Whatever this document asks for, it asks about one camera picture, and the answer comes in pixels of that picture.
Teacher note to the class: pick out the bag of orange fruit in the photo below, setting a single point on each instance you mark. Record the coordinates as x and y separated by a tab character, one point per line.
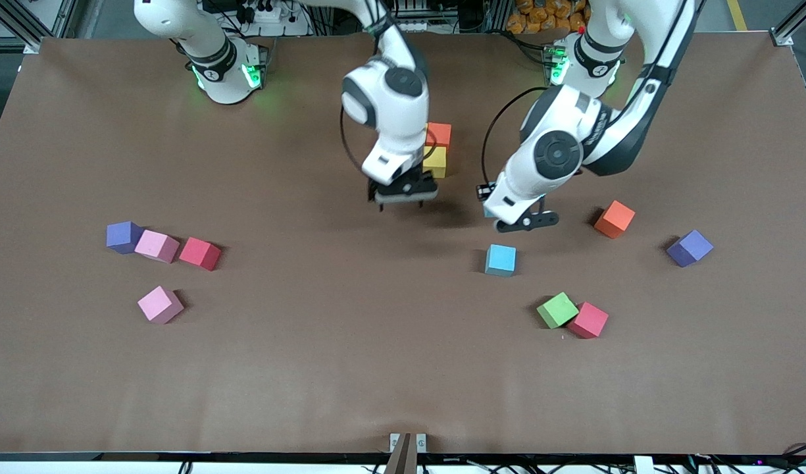
547	16

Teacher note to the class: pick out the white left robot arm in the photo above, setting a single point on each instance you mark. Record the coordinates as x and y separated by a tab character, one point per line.
560	145

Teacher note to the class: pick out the yellow foam block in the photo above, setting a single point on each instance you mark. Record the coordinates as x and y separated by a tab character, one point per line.
437	161

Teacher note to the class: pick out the pink foam block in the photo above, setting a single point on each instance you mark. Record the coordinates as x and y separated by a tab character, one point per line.
160	305
156	246

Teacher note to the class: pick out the orange foam block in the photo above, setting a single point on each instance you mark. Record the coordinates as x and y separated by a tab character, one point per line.
614	219
439	135

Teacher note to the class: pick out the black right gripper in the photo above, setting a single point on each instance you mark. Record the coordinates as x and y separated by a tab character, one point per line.
418	176

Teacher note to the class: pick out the metal table edge bracket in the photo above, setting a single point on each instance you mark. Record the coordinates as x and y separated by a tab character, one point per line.
408	451

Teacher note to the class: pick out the red foam block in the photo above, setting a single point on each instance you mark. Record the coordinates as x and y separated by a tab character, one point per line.
590	321
200	253

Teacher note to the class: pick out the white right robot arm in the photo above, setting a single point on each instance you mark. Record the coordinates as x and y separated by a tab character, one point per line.
389	99

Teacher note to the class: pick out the purple foam block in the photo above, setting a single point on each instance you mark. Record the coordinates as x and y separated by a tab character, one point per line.
689	248
122	237

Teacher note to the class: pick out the green foam block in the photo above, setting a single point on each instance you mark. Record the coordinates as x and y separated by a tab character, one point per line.
557	310

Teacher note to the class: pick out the aluminium frame profile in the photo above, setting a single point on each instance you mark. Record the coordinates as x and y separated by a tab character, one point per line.
31	26
794	26

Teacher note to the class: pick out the blue foam block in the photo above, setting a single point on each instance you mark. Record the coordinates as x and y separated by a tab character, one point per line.
489	210
501	260

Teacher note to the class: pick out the white power strip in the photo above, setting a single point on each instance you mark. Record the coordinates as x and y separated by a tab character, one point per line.
264	13

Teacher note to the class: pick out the small white box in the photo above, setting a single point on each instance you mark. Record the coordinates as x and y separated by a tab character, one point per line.
643	465

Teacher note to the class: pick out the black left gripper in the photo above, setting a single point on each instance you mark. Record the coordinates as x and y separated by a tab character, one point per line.
483	195

